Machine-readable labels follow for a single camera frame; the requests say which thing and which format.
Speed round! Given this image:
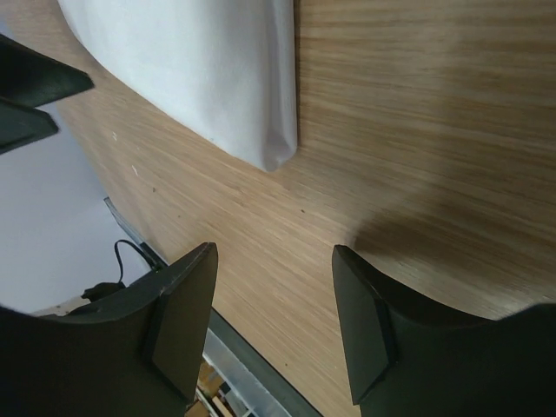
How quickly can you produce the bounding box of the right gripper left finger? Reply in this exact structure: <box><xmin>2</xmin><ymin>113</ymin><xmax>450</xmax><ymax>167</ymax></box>
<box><xmin>1</xmin><ymin>242</ymin><xmax>217</xmax><ymax>416</ymax></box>

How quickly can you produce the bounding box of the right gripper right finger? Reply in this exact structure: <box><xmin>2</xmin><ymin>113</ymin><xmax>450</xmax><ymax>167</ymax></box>
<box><xmin>332</xmin><ymin>245</ymin><xmax>555</xmax><ymax>416</ymax></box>

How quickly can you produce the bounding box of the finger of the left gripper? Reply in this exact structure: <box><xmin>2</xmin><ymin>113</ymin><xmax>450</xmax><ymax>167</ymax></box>
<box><xmin>0</xmin><ymin>98</ymin><xmax>59</xmax><ymax>154</ymax></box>
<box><xmin>1</xmin><ymin>35</ymin><xmax>94</xmax><ymax>108</ymax></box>

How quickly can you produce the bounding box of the white t shirt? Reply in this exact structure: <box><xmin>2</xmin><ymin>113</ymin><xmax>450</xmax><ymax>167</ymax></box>
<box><xmin>60</xmin><ymin>0</ymin><xmax>298</xmax><ymax>172</ymax></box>

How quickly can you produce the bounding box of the thin black wire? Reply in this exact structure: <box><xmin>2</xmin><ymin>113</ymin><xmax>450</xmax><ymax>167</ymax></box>
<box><xmin>82</xmin><ymin>239</ymin><xmax>164</xmax><ymax>305</ymax></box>

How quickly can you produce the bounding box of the aluminium frame rail front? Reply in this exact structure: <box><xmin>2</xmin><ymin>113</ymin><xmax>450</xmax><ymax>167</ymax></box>
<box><xmin>103</xmin><ymin>195</ymin><xmax>322</xmax><ymax>417</ymax></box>

